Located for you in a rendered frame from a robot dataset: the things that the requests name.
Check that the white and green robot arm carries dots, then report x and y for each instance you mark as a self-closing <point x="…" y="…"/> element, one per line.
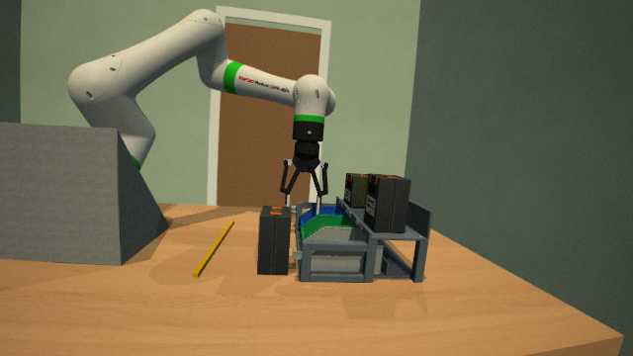
<point x="104" y="90"/>

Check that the green open bin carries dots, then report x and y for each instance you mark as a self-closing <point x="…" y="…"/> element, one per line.
<point x="320" y="221"/>

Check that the grey metal shelf rack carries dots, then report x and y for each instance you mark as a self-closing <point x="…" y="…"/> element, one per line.
<point x="418" y="228"/>

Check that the blue bin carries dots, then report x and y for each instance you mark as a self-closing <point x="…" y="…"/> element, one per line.
<point x="323" y="210"/>

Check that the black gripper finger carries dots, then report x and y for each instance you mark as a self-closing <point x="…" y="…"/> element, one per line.
<point x="320" y="193"/>
<point x="287" y="191"/>

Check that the yellow bar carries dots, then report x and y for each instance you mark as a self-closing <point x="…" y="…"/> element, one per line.
<point x="209" y="255"/>

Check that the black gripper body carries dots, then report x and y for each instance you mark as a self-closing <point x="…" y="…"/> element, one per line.
<point x="307" y="152"/>

